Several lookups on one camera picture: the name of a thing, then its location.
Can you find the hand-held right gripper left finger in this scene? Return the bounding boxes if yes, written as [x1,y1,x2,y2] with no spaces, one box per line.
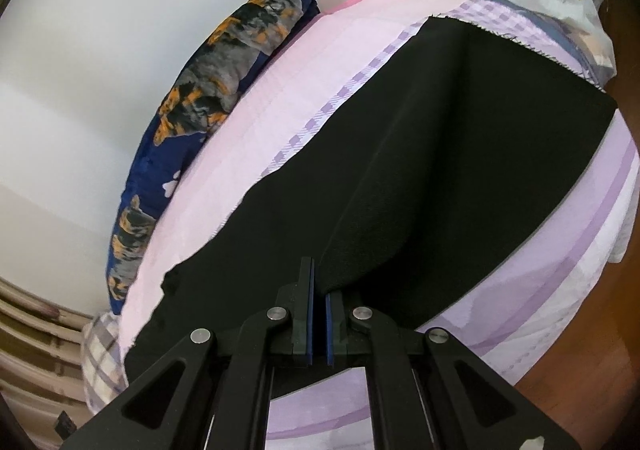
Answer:
[60,257,316,450]

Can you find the blue dog print blanket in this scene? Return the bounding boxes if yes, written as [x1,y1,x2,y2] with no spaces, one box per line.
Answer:
[105,0,321,315]

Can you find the beige slatted panel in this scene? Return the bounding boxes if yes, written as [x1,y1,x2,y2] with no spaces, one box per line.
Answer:
[0,277,98,431]

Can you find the black pants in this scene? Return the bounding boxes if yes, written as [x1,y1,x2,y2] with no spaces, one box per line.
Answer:
[122,16,618,401]

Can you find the grey white plaid cloth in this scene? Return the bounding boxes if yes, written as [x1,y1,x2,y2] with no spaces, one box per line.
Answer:
[82,312,128,413]

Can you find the pink purple checked bed sheet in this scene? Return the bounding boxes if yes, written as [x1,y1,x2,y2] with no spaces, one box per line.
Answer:
[82,0,640,450]

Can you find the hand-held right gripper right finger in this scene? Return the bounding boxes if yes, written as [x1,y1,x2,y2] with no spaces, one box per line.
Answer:
[325,290,583,450]

